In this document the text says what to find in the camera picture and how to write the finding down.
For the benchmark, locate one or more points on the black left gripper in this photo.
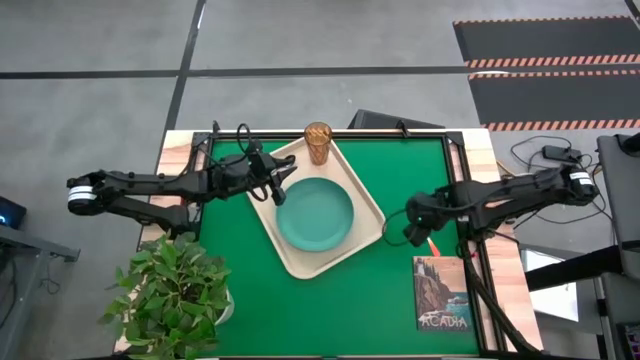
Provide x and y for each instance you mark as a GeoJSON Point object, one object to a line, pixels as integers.
{"type": "Point", "coordinates": [245, 172]}

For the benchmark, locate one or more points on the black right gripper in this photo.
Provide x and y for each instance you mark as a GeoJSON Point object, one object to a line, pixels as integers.
{"type": "Point", "coordinates": [425, 210]}

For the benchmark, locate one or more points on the amber ribbed cup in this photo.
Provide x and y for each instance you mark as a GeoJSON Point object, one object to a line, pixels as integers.
{"type": "Point", "coordinates": [318, 145]}

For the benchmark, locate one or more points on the teal round plate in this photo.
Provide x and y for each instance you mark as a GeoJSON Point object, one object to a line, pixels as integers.
{"type": "Point", "coordinates": [315, 215]}

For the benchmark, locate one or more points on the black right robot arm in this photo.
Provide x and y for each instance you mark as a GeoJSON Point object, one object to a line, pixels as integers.
{"type": "Point", "coordinates": [515, 192]}

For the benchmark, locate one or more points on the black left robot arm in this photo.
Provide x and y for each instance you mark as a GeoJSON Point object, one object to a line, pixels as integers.
{"type": "Point", "coordinates": [150, 182]}

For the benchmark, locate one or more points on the cream plastic tray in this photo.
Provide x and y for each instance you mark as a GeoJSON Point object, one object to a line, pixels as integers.
{"type": "Point", "coordinates": [310, 262]}

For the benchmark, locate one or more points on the Acadia picture postcard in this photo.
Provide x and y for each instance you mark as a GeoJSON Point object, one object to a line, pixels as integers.
{"type": "Point", "coordinates": [440, 295]}

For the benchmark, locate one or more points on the green table mat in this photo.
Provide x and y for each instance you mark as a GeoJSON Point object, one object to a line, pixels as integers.
{"type": "Point", "coordinates": [350, 310]}

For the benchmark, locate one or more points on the black floor box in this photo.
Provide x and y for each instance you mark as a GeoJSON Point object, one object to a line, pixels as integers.
{"type": "Point", "coordinates": [380, 121]}

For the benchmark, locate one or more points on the white plant pot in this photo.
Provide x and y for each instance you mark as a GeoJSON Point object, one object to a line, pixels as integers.
{"type": "Point", "coordinates": [227, 310]}

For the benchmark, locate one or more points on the white sheet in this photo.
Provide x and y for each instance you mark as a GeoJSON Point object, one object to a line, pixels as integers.
{"type": "Point", "coordinates": [550, 300]}

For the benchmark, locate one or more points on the green leafy plant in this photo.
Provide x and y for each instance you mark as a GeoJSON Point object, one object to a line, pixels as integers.
{"type": "Point", "coordinates": [170, 295]}

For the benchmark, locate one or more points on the black support bar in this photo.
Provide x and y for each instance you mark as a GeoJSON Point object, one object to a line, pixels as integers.
{"type": "Point", "coordinates": [575, 267]}

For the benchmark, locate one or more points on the black power adapter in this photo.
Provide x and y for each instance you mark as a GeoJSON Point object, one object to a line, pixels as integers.
{"type": "Point", "coordinates": [557, 152]}

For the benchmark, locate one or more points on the black hazard striped floor mat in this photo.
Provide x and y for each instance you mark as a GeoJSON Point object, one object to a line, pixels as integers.
{"type": "Point", "coordinates": [550, 97]}
{"type": "Point", "coordinates": [550, 40]}

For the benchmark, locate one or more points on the grey computer case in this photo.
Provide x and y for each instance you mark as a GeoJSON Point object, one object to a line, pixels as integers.
{"type": "Point", "coordinates": [620, 190]}

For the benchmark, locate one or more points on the grey side desk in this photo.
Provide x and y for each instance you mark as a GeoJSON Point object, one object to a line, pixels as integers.
{"type": "Point", "coordinates": [30, 245]}

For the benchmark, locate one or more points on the black device with blue light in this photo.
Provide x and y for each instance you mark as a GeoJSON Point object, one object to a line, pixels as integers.
{"type": "Point", "coordinates": [10, 212]}

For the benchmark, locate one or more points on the black table frame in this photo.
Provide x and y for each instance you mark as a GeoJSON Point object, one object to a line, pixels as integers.
{"type": "Point", "coordinates": [375, 135]}

